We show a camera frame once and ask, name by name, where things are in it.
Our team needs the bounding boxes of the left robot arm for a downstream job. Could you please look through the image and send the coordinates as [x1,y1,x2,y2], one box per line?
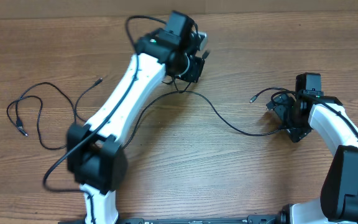
[67,11,208,223]

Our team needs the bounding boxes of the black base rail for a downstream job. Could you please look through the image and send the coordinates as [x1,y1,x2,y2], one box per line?
[116,212,290,224]

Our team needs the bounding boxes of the black cable two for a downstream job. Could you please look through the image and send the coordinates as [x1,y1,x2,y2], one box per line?
[122,86,296,149]

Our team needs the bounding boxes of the black cable three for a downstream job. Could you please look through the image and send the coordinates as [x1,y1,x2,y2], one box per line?
[73,49,211,124]

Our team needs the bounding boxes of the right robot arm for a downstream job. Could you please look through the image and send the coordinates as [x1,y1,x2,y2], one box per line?
[267,73,358,223]

